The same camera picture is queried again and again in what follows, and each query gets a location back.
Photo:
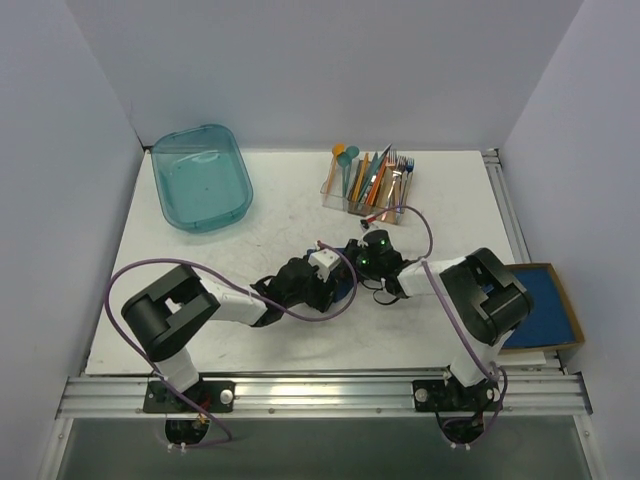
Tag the teal plastic spoon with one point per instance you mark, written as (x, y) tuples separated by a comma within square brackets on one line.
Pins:
[(344, 160)]

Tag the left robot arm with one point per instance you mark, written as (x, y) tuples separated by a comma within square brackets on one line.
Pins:
[(168, 313)]

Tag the blue metal fork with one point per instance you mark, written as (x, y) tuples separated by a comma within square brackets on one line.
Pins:
[(407, 168)]

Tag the teal plastic bin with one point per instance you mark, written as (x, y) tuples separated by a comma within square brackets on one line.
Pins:
[(201, 179)]

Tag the orange plastic spoon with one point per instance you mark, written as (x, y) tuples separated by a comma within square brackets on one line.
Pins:
[(336, 151)]

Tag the stack of blue napkins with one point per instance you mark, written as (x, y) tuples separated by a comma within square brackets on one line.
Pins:
[(545, 310)]

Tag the right side aluminium rail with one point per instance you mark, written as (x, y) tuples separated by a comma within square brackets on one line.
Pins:
[(494, 169)]

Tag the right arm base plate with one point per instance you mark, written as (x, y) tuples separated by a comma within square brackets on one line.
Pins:
[(450, 396)]

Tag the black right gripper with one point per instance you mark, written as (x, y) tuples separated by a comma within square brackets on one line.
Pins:
[(353, 256)]

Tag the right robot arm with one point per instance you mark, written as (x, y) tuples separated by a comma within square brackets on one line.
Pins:
[(483, 301)]

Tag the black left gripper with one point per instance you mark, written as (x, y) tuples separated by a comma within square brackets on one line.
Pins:
[(329, 288)]

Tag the clear acrylic utensil organizer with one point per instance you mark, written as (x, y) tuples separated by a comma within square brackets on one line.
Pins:
[(369, 194)]

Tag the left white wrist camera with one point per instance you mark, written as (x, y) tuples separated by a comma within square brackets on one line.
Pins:
[(325, 261)]

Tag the cardboard napkin box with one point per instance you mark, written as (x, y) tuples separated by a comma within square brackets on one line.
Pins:
[(570, 320)]

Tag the blue paper napkin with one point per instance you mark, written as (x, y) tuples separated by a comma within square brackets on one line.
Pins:
[(342, 273)]

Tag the aluminium mounting rail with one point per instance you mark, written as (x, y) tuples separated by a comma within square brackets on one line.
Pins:
[(528, 393)]

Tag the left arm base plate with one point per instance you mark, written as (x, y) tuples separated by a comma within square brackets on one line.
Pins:
[(215, 396)]

